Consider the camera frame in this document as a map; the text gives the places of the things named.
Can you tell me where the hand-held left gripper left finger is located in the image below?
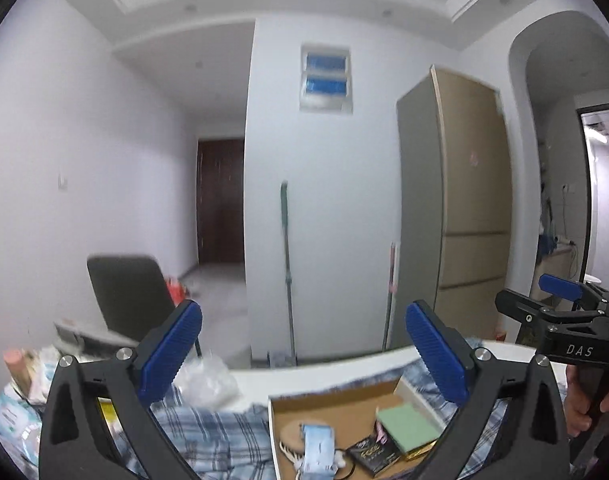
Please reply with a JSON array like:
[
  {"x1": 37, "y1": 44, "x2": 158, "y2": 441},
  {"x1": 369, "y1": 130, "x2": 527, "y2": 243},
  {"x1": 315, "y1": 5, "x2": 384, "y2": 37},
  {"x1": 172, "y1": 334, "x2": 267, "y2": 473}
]
[{"x1": 38, "y1": 300, "x2": 204, "y2": 480}]

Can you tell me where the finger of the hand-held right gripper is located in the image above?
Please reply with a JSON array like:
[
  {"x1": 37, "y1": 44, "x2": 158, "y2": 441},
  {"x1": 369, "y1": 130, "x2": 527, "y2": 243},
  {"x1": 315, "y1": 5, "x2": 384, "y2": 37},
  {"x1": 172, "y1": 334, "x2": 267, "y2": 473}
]
[
  {"x1": 494, "y1": 287, "x2": 585, "y2": 347},
  {"x1": 538, "y1": 273, "x2": 609, "y2": 313}
]

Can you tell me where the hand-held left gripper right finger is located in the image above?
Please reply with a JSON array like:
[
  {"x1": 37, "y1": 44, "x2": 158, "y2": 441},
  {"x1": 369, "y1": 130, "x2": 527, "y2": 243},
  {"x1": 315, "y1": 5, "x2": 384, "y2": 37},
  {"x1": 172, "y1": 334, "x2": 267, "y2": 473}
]
[{"x1": 405, "y1": 300, "x2": 571, "y2": 480}]

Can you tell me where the green cloth pouch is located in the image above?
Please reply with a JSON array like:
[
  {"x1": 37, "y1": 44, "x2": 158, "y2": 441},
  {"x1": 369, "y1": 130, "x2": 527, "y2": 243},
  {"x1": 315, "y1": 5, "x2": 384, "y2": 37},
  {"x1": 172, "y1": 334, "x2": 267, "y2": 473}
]
[{"x1": 375, "y1": 402, "x2": 446, "y2": 454}]

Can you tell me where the black card box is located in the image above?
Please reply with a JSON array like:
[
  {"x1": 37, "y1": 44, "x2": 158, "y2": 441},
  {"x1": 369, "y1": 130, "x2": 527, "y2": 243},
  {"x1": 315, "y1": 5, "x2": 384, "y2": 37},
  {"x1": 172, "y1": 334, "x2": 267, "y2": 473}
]
[{"x1": 346, "y1": 435, "x2": 403, "y2": 477}]

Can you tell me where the white cardboard box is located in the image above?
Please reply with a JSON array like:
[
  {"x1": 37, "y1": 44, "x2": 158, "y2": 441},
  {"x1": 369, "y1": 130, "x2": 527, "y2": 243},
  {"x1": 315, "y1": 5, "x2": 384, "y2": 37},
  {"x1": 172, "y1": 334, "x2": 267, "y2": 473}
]
[{"x1": 267, "y1": 376, "x2": 451, "y2": 480}]

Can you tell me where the blue face mask pack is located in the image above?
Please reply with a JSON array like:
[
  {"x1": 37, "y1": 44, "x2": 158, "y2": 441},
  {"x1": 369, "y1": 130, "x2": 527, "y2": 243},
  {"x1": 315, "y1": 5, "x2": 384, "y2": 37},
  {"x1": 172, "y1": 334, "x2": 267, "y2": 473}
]
[{"x1": 298, "y1": 424, "x2": 338, "y2": 474}]

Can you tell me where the person's right hand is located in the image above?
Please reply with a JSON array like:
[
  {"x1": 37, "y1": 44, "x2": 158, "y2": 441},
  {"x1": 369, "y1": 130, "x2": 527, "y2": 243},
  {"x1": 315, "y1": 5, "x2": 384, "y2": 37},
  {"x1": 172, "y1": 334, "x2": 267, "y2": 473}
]
[{"x1": 564, "y1": 362, "x2": 609, "y2": 431}]

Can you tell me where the clear plastic bag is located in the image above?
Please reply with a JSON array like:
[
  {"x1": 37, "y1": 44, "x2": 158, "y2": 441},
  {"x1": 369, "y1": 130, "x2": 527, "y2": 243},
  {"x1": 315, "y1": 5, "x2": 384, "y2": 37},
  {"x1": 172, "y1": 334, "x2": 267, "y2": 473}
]
[{"x1": 173, "y1": 349, "x2": 241, "y2": 415}]

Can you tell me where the red floor item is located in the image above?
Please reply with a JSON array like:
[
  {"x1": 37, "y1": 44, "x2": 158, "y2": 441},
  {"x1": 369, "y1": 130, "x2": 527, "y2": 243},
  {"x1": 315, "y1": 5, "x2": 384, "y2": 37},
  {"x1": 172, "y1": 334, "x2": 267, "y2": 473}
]
[{"x1": 166, "y1": 276, "x2": 188, "y2": 307}]

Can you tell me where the dark office chair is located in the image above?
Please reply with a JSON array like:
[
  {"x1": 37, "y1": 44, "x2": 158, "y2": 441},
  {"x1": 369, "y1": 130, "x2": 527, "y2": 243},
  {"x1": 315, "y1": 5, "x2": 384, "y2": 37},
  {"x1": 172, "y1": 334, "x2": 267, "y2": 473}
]
[{"x1": 86, "y1": 254, "x2": 204, "y2": 357}]

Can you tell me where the grey fabric bag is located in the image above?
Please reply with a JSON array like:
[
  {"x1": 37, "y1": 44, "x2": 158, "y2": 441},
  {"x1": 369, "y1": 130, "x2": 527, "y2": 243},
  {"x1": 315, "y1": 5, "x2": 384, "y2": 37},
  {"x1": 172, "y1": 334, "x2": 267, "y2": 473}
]
[{"x1": 53, "y1": 319, "x2": 141, "y2": 357}]

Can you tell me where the blue plaid shirt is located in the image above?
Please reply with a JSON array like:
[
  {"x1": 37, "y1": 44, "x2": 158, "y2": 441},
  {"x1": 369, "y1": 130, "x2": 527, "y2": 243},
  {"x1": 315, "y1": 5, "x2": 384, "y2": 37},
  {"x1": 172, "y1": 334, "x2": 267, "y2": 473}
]
[{"x1": 99, "y1": 355, "x2": 540, "y2": 480}]

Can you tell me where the gold refrigerator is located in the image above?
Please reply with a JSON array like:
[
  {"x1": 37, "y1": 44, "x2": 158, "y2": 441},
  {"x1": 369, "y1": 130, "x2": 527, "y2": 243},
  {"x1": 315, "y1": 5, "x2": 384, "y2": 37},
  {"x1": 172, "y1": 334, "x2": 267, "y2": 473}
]
[{"x1": 395, "y1": 64, "x2": 513, "y2": 349}]

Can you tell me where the tan wooden cylinder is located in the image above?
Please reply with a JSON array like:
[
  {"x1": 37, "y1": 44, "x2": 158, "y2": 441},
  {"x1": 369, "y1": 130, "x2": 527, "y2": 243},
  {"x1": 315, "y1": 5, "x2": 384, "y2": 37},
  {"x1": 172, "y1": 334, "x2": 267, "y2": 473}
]
[{"x1": 3, "y1": 349, "x2": 33, "y2": 397}]

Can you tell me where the dark brown door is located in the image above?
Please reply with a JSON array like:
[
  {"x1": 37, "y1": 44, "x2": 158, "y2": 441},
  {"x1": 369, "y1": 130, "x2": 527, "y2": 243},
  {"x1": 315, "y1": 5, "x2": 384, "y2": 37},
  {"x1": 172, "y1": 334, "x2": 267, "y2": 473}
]
[{"x1": 196, "y1": 137, "x2": 246, "y2": 266}]

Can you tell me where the green handled mop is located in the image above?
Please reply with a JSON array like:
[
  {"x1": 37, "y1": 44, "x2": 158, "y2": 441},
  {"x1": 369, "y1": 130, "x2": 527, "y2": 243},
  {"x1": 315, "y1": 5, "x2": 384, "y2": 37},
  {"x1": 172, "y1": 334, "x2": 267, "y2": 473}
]
[{"x1": 267, "y1": 179, "x2": 299, "y2": 367}]

